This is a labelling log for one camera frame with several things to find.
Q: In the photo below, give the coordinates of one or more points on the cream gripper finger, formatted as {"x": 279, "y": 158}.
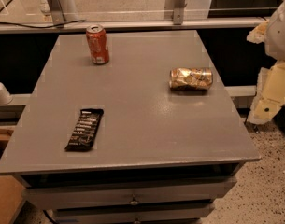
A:
{"x": 270, "y": 94}

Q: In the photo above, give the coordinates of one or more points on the orange gold soda can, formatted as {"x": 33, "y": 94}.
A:
{"x": 191, "y": 79}

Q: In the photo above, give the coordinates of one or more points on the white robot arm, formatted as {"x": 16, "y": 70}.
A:
{"x": 272, "y": 33}

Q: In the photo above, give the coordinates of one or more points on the red soda can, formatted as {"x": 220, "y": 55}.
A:
{"x": 97, "y": 42}

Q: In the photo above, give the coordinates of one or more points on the grey drawer cabinet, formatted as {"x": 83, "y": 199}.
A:
{"x": 160, "y": 156}

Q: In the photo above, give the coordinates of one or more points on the black snack bar wrapper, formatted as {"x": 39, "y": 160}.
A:
{"x": 85, "y": 131}

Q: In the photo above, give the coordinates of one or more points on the white pipe at left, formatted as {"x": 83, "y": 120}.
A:
{"x": 5, "y": 96}

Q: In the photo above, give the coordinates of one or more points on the brown cardboard box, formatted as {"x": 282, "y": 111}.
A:
{"x": 11, "y": 200}

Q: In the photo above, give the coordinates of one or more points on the metal frame bracket centre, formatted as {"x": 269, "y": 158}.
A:
{"x": 174, "y": 11}

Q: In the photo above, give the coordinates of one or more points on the metal frame bracket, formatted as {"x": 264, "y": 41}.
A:
{"x": 56, "y": 12}
{"x": 174, "y": 11}

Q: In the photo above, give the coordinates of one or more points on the metal frame bracket left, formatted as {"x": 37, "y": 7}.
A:
{"x": 56, "y": 12}

